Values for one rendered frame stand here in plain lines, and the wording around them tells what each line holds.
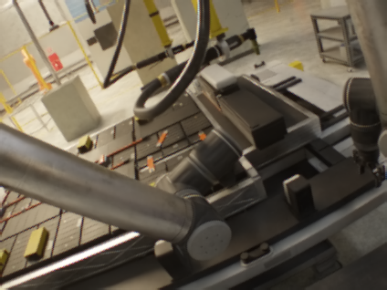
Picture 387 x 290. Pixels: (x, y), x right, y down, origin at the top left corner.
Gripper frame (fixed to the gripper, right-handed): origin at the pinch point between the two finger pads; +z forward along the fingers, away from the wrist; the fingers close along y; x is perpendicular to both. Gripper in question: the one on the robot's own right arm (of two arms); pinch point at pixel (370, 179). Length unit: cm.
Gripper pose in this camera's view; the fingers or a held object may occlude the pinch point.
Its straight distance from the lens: 113.1
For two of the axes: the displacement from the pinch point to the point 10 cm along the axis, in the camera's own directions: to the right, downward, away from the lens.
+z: 3.7, 8.1, 4.6
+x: 9.1, -4.2, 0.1
